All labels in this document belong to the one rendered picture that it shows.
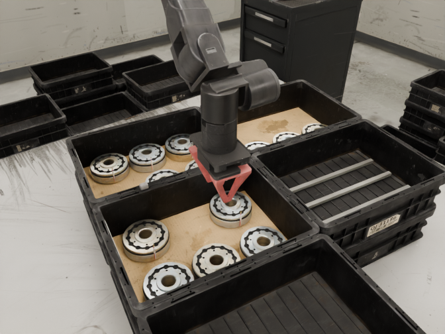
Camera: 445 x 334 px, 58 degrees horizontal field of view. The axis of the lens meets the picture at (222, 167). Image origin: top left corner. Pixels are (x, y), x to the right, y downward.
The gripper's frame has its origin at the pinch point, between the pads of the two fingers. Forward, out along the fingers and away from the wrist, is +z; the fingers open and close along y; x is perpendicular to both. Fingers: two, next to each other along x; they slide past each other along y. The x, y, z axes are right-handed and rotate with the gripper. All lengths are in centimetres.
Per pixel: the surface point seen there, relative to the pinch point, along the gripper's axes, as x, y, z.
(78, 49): -26, 334, 92
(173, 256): 6.9, 8.4, 23.6
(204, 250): 1.0, 4.7, 20.7
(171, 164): -5.7, 40.5, 23.4
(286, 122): -48, 44, 23
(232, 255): -3.6, 0.6, 20.5
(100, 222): 19.5, 15.8, 13.8
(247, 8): -107, 169, 24
